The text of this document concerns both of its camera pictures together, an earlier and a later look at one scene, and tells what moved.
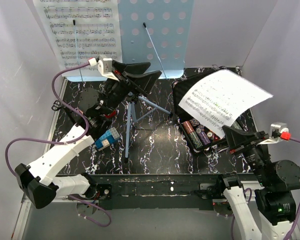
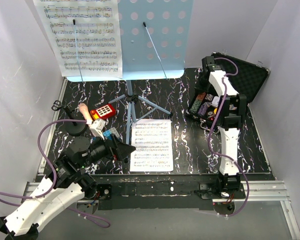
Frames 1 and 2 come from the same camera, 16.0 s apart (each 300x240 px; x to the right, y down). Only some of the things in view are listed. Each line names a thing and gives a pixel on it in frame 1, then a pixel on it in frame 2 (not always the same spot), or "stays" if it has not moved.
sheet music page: x=224 y=96 to x=152 y=139
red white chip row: x=188 y=127 to x=201 y=97
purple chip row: x=204 y=138 to x=203 y=108
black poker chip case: x=200 y=132 to x=246 y=78
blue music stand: x=156 y=31 stays
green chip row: x=195 y=141 to x=195 y=106
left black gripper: x=144 y=81 to x=120 y=150
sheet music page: x=78 y=30 stays
